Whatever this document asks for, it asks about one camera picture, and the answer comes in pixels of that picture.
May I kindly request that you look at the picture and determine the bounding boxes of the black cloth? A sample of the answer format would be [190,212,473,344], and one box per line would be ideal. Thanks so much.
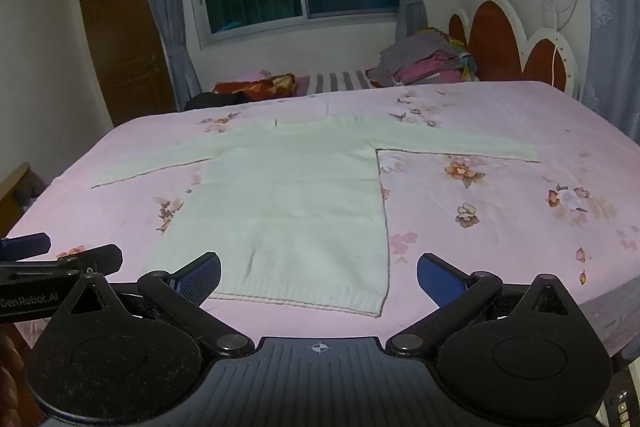
[184,92,252,112]

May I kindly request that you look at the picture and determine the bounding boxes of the white knit sweater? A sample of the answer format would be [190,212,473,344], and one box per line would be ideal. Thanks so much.
[90,116,541,319]

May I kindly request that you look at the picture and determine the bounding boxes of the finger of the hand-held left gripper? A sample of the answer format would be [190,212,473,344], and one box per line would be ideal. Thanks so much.
[0,232,52,264]
[57,244,124,279]

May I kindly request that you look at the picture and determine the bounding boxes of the black device with buttons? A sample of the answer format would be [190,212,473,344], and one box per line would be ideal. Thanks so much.
[600,354,640,427]

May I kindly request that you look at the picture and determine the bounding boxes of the pile of folded clothes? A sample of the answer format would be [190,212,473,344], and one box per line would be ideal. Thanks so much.
[365,27,481,88]

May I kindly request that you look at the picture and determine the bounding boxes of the wooden furniture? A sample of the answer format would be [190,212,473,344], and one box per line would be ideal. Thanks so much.
[0,162,51,228]

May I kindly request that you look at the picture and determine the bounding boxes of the red floral cushion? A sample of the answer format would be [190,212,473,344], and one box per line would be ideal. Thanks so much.
[210,74,297,100]

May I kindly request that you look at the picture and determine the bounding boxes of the grey white striped cloth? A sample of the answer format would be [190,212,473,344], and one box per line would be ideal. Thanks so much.
[295,69,377,96]

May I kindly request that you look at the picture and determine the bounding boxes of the brown wooden door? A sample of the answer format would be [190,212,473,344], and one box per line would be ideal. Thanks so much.
[75,0,177,128]

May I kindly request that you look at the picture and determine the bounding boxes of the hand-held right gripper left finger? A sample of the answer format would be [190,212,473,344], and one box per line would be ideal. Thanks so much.
[70,251,255,359]

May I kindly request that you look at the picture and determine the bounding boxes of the white cable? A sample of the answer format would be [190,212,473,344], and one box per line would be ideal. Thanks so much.
[534,0,584,88]

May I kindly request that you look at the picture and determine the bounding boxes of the pale blue patterned curtain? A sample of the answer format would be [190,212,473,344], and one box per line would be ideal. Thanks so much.
[580,0,640,138]

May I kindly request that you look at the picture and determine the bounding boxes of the pink floral bedsheet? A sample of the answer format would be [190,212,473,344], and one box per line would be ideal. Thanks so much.
[5,81,640,358]

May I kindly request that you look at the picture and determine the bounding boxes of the brown and white headboard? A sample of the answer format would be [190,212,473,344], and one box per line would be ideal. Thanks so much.
[447,0,584,102]

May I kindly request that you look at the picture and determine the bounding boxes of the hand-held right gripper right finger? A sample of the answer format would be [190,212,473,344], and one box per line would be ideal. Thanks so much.
[386,252,577,359]

